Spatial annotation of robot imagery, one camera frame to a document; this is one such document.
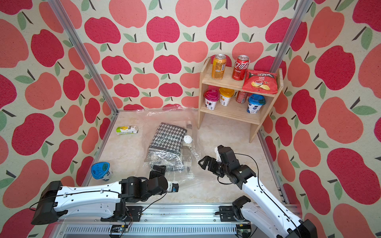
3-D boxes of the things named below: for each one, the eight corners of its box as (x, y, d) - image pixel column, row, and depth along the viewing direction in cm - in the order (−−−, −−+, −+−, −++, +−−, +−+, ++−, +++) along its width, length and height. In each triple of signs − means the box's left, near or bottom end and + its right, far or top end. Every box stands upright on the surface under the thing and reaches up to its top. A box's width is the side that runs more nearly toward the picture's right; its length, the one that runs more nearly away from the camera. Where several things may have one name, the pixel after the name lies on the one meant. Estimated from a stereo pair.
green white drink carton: (117, 135, 108) (114, 131, 104) (119, 129, 111) (117, 125, 108) (136, 135, 108) (135, 131, 104) (138, 129, 111) (137, 125, 108)
